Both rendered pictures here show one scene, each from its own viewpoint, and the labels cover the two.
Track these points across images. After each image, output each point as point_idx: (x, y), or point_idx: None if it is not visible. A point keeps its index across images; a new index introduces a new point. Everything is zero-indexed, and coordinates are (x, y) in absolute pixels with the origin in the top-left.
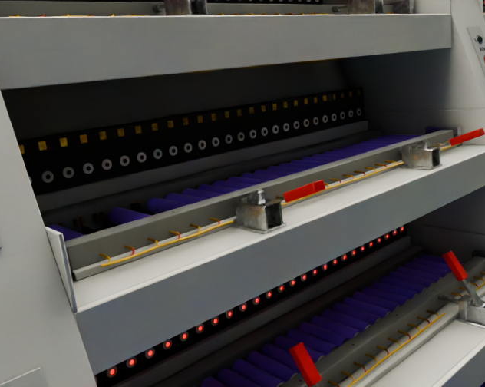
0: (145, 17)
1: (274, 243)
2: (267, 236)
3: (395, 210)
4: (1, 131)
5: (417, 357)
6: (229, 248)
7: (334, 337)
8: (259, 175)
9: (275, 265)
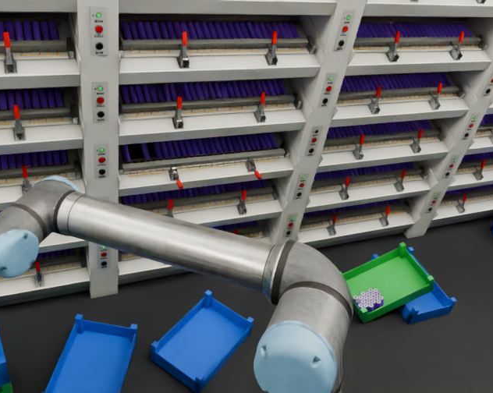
0: (160, 132)
1: (172, 184)
2: (170, 182)
3: (222, 181)
4: (115, 157)
5: (211, 210)
6: (159, 182)
7: (194, 192)
8: (194, 146)
9: (171, 187)
